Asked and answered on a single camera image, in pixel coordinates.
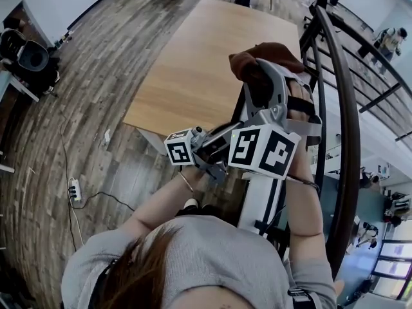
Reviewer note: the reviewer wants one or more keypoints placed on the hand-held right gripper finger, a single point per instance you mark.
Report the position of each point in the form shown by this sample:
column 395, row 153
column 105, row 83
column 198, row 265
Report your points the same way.
column 278, row 82
column 248, row 105

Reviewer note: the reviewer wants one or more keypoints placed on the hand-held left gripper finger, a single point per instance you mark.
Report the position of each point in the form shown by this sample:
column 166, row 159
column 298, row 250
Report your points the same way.
column 219, row 133
column 215, row 151

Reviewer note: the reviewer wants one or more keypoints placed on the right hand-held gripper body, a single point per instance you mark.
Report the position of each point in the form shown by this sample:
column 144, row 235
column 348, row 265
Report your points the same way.
column 257, row 150

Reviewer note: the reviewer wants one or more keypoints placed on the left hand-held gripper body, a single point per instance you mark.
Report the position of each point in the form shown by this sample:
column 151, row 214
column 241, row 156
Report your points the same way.
column 180, row 150

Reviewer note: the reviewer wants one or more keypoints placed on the brown cloth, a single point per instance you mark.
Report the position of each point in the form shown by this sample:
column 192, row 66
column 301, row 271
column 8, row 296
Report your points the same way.
column 273, row 55

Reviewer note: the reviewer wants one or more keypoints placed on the person's left forearm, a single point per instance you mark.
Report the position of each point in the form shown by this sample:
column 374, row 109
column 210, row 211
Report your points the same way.
column 161, row 204

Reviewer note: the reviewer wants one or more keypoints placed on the person's right forearm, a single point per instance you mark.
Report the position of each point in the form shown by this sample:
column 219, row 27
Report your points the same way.
column 304, row 211

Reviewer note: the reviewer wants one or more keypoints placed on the person's right hand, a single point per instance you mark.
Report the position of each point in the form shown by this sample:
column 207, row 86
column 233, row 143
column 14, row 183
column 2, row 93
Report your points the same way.
column 301, row 92

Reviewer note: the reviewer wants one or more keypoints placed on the white table leg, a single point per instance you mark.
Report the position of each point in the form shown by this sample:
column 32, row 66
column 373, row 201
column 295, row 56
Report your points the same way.
column 151, row 138

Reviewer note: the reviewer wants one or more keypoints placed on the person's white shoe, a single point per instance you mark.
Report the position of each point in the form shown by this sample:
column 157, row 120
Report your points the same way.
column 191, row 203

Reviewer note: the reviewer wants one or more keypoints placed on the person's black trousers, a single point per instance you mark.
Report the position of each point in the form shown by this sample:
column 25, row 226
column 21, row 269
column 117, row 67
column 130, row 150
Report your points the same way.
column 206, row 211

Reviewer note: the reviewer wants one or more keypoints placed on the black office chair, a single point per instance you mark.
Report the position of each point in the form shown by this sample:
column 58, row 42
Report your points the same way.
column 313, row 21

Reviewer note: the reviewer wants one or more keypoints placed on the dark metal railing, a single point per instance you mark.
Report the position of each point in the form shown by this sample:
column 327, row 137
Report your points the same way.
column 349, row 92

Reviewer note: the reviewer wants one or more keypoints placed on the white paper scrap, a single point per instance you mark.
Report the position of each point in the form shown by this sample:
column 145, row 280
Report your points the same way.
column 107, row 137

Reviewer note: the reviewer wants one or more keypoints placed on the person's grey sweater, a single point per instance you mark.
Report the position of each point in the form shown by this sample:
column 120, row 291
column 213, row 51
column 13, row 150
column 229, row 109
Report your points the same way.
column 219, row 256

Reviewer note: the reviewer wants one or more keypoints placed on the white power strip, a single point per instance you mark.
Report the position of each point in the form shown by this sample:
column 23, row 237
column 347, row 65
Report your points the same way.
column 74, row 190

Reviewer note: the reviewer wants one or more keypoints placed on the person's bare neck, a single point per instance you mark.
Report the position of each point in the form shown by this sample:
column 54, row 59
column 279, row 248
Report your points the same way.
column 209, row 299

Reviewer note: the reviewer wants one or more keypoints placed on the white desk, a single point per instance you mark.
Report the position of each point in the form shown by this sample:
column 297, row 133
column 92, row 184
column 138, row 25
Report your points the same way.
column 17, row 87

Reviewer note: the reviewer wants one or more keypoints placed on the grey and black chair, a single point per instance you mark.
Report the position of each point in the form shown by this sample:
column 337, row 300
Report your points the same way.
column 32, row 56

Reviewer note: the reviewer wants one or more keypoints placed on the black-framed window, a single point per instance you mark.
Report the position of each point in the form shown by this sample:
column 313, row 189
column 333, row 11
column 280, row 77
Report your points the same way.
column 394, row 259

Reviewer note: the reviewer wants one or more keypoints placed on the white slatted rack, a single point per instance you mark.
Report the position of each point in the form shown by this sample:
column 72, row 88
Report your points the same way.
column 4, row 169

